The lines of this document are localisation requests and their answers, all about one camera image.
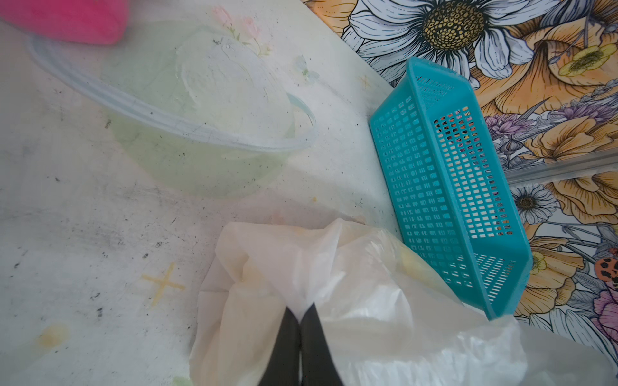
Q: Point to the white translucent plastic bag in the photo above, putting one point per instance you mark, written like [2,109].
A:
[387,316]

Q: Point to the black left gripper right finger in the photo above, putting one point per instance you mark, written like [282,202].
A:
[317,364]

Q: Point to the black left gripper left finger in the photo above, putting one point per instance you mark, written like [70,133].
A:
[283,368]

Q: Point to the pink plush doll toy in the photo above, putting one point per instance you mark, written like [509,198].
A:
[88,21]

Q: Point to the clear plastic bowl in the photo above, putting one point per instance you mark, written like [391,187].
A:
[190,82]

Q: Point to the teal plastic mesh basket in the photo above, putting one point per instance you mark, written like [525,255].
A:
[450,196]

